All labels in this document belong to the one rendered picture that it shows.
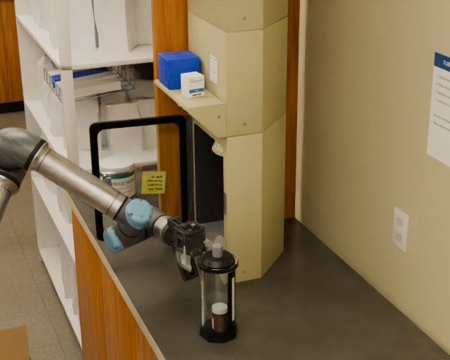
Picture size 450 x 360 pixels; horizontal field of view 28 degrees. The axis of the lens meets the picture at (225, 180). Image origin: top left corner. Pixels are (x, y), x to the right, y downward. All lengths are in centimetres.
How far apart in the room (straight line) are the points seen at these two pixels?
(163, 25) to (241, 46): 38
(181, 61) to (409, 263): 88
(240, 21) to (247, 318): 83
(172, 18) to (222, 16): 35
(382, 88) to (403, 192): 30
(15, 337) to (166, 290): 64
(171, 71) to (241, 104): 25
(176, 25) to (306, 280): 88
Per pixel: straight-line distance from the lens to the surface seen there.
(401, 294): 267
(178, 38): 281
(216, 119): 251
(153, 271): 282
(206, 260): 235
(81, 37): 381
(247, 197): 263
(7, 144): 247
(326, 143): 294
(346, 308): 262
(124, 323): 295
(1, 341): 222
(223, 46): 249
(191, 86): 256
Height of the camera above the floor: 225
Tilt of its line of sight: 22 degrees down
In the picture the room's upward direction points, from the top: straight up
